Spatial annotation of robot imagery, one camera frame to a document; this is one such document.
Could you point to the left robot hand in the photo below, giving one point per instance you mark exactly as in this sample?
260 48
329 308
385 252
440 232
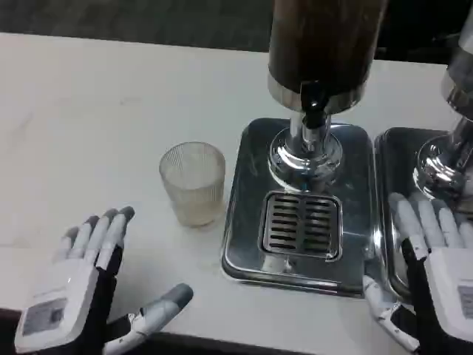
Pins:
70 292

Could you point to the drink dispenser with dark tank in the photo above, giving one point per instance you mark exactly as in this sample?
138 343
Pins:
318 77

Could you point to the clear ribbed glass cup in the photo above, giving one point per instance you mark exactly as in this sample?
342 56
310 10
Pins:
193 185

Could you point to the steel drip tray with grid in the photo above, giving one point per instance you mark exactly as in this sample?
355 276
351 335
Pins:
299 207

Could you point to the black dispenser tap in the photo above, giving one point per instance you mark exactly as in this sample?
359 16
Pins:
313 105

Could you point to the drink dispenser with steel tank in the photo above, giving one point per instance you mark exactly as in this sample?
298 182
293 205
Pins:
449 122

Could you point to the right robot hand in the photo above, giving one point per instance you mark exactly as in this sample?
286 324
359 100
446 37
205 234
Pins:
439 266

